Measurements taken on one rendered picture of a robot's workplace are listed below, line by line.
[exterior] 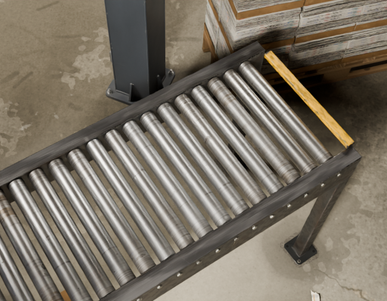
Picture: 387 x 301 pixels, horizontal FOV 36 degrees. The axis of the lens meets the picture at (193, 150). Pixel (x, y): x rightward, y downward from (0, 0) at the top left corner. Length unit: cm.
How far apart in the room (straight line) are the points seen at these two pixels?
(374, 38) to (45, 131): 159
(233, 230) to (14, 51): 182
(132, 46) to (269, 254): 106
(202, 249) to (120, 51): 123
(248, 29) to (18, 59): 124
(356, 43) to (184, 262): 158
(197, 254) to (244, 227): 16
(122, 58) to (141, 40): 19
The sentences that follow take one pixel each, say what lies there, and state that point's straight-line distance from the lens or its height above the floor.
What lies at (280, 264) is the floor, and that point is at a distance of 255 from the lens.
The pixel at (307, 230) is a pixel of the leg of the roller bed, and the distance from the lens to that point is 237.
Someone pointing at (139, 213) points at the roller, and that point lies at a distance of 172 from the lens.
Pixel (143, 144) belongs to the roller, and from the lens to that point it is 183.
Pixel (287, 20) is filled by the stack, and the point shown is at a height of 54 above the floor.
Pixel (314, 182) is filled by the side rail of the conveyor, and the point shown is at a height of 80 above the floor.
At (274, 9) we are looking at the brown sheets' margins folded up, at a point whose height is 63.
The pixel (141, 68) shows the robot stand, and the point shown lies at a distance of 268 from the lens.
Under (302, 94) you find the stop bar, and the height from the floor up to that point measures 82.
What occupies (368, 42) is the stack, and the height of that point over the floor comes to 28.
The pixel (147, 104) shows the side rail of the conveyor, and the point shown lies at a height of 80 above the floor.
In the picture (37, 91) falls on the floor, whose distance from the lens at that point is 299.
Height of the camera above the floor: 237
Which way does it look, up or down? 60 degrees down
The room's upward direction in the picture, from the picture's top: 4 degrees clockwise
